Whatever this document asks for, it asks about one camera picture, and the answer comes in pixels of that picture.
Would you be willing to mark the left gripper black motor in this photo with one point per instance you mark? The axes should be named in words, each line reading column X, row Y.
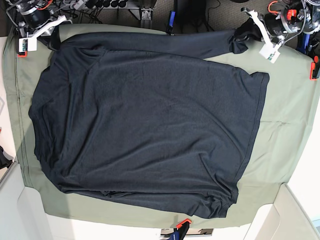
column 261, row 27

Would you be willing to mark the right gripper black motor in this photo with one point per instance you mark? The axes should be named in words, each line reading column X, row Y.
column 32, row 17

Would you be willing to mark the dark navy long-sleeve T-shirt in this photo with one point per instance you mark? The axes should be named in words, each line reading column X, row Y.
column 148, row 120

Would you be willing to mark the orange clamp top left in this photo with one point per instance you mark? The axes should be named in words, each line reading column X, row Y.
column 22, row 54

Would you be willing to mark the blue clamp top right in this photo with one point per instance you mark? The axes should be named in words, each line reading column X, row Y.
column 305, row 43

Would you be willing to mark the white power strip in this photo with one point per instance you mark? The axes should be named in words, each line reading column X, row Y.
column 72, row 5

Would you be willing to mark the orange clamp right edge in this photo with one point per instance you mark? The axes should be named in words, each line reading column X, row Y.
column 315, row 69

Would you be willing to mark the sage green table cloth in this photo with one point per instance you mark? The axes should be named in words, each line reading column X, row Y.
column 287, row 121

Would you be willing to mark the blue orange clamp top centre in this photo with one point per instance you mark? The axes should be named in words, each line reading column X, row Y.
column 170, row 23

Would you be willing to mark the black object left edge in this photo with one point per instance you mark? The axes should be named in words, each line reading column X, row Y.
column 4, row 161

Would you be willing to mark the orange black clamp bottom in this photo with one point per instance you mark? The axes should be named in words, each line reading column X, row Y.
column 181, row 229

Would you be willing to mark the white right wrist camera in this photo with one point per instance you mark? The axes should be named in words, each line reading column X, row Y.
column 28, row 44

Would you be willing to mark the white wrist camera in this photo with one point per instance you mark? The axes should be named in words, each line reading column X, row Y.
column 270, row 52
column 28, row 44

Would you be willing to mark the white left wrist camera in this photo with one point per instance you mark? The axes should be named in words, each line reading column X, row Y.
column 270, row 52

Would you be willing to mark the metal table leg bracket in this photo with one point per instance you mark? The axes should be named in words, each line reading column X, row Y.
column 146, row 18

